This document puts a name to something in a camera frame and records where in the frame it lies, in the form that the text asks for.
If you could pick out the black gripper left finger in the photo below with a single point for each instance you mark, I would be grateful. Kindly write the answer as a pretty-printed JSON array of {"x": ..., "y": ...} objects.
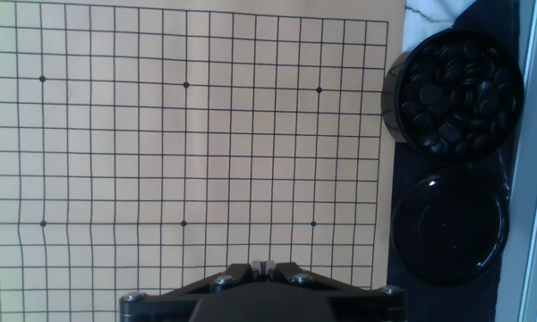
[{"x": 170, "y": 304}]

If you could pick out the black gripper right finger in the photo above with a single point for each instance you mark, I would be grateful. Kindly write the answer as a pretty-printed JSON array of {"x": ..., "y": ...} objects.
[{"x": 362, "y": 304}]

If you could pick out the tan go board mat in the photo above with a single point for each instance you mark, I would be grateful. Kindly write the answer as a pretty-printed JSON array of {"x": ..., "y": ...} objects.
[{"x": 206, "y": 147}]

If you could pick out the black marble cloth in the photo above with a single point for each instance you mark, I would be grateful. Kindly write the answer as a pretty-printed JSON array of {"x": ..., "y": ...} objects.
[{"x": 411, "y": 308}]

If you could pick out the black round bowl lid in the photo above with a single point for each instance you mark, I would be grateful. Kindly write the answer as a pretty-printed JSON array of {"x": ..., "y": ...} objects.
[{"x": 449, "y": 230}]

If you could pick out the black round stone bowl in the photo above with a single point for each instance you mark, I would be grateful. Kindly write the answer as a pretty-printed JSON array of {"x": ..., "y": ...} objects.
[{"x": 388, "y": 107}]

